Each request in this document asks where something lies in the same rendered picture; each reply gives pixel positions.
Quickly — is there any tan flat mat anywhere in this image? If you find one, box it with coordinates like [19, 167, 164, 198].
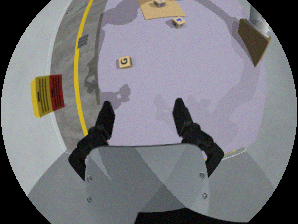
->
[137, 0, 186, 20]

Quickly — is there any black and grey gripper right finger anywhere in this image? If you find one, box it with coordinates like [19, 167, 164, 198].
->
[172, 98, 224, 178]

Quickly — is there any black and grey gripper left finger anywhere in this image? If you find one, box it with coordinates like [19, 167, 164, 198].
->
[68, 101, 115, 182]

